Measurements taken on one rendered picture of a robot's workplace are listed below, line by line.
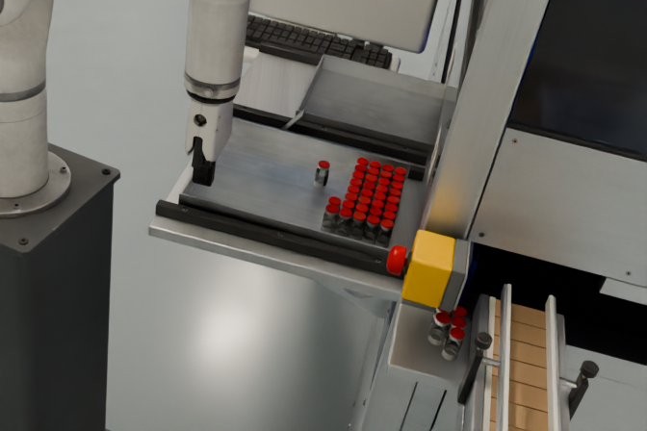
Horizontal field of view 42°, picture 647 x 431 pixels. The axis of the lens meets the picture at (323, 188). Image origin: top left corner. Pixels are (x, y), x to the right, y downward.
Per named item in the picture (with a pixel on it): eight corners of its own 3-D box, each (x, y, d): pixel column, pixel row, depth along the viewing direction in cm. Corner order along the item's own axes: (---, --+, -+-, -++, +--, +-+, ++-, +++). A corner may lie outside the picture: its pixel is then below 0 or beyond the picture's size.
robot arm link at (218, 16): (188, 51, 129) (181, 80, 122) (194, -31, 122) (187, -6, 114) (243, 58, 130) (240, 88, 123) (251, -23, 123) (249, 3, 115)
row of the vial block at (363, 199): (376, 184, 150) (382, 162, 147) (359, 243, 135) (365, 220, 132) (365, 180, 150) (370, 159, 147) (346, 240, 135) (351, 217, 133)
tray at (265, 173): (406, 179, 153) (411, 164, 151) (385, 267, 131) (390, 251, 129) (226, 132, 155) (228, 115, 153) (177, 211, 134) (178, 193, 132)
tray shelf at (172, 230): (474, 103, 185) (476, 96, 184) (449, 316, 128) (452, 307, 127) (263, 51, 188) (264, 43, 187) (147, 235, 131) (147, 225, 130)
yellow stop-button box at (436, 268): (455, 279, 120) (469, 240, 115) (452, 313, 114) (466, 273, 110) (403, 266, 120) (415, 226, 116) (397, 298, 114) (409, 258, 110)
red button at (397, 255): (413, 266, 118) (420, 244, 116) (409, 285, 115) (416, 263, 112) (386, 259, 118) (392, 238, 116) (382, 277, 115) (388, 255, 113)
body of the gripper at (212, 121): (225, 105, 122) (219, 167, 129) (245, 74, 131) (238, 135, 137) (176, 92, 123) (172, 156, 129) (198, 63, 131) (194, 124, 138)
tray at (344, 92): (475, 107, 180) (479, 92, 178) (468, 170, 159) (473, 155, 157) (321, 67, 182) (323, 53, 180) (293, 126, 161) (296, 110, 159)
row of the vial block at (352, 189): (365, 180, 150) (370, 159, 147) (346, 240, 135) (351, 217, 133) (352, 177, 150) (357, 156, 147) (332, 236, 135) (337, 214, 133)
